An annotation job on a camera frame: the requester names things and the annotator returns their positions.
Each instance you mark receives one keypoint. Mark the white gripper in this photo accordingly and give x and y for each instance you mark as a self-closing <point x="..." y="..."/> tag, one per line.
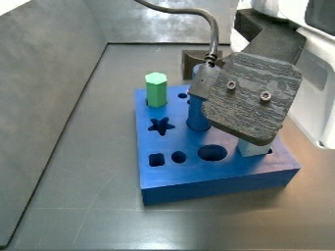
<point x="313" y="110"/>

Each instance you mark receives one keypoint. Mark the light blue rectangular block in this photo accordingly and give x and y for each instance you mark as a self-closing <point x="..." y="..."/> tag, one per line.
<point x="249" y="149"/>

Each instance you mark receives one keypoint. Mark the blue foam shape board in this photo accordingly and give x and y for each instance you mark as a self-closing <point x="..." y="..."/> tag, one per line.
<point x="186" y="164"/>

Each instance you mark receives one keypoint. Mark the dark brown arch block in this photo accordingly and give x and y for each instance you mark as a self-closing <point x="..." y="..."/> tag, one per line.
<point x="197" y="57"/>

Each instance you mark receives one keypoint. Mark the green hexagonal peg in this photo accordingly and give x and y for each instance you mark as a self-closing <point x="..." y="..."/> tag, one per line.
<point x="157" y="89"/>

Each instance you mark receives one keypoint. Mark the dark blue cylinder peg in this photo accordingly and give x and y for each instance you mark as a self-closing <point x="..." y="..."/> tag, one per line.
<point x="197" y="120"/>

